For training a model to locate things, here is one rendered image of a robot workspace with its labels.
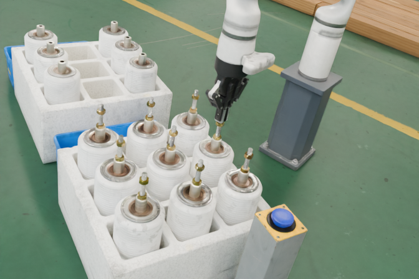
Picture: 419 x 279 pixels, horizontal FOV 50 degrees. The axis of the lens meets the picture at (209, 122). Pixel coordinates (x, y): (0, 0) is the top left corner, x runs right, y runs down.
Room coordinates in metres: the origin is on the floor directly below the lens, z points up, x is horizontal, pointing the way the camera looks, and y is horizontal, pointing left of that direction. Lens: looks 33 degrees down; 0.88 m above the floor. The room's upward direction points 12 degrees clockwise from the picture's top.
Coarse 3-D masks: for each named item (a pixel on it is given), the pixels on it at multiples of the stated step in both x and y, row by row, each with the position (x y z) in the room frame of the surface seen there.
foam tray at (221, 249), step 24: (72, 168) 0.77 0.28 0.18; (144, 168) 0.82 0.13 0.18; (72, 192) 0.72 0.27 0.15; (72, 216) 0.72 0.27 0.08; (96, 216) 0.65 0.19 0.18; (216, 216) 0.71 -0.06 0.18; (96, 240) 0.59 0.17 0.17; (168, 240) 0.62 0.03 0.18; (192, 240) 0.63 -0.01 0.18; (216, 240) 0.65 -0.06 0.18; (240, 240) 0.68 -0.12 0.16; (96, 264) 0.59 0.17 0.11; (120, 264) 0.54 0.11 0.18; (144, 264) 0.55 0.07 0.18; (168, 264) 0.58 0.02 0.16; (192, 264) 0.61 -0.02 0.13; (216, 264) 0.65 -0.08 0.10
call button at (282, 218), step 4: (280, 208) 0.61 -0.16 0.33; (272, 212) 0.60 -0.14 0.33; (276, 212) 0.60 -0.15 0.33; (280, 212) 0.60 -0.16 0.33; (284, 212) 0.60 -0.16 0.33; (288, 212) 0.61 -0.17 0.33; (272, 216) 0.59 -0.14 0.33; (276, 216) 0.59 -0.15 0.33; (280, 216) 0.59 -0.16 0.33; (284, 216) 0.59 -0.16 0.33; (288, 216) 0.60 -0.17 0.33; (292, 216) 0.60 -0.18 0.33; (272, 220) 0.59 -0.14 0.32; (276, 220) 0.58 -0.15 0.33; (280, 220) 0.58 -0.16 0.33; (284, 220) 0.58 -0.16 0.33; (288, 220) 0.59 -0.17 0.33; (292, 220) 0.59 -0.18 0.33; (276, 224) 0.58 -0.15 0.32; (280, 224) 0.58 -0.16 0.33; (284, 224) 0.58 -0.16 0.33; (288, 224) 0.58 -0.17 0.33
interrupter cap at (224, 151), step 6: (210, 138) 0.89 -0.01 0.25; (204, 144) 0.86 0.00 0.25; (210, 144) 0.87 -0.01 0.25; (222, 144) 0.88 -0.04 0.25; (204, 150) 0.84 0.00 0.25; (210, 150) 0.85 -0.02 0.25; (222, 150) 0.86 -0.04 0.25; (228, 150) 0.86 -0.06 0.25; (210, 156) 0.82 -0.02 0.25; (216, 156) 0.82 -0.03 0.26; (222, 156) 0.83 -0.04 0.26
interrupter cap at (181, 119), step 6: (180, 114) 0.97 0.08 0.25; (186, 114) 0.98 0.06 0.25; (180, 120) 0.94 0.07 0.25; (186, 120) 0.95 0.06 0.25; (198, 120) 0.96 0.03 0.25; (204, 120) 0.96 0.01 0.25; (186, 126) 0.92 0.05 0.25; (192, 126) 0.93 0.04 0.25; (198, 126) 0.93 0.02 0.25; (204, 126) 0.94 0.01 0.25
